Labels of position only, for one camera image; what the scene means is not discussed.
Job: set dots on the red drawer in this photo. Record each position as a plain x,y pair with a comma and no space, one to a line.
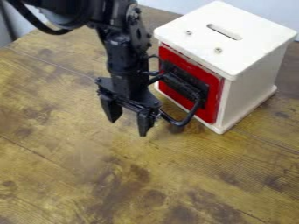
200,77

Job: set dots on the white wooden cabinet box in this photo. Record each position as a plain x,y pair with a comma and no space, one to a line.
231,49

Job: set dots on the dark vertical post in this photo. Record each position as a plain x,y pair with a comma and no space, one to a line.
7,23

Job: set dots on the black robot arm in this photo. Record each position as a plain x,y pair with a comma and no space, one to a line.
116,21

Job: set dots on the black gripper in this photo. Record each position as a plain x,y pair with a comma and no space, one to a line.
124,89

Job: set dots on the black drawer handle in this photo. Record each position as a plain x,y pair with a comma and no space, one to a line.
187,86

